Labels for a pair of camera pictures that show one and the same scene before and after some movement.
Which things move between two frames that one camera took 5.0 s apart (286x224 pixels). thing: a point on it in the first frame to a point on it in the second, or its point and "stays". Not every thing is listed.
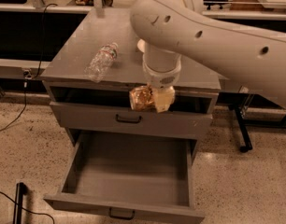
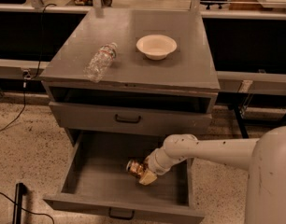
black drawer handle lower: x=121 y=217 stays
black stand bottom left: x=21 y=190 stays
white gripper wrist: x=161 y=77 to x=154 y=162
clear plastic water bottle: x=100 y=62 stays
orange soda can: x=142 y=99 to x=135 y=166
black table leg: x=246 y=136 stays
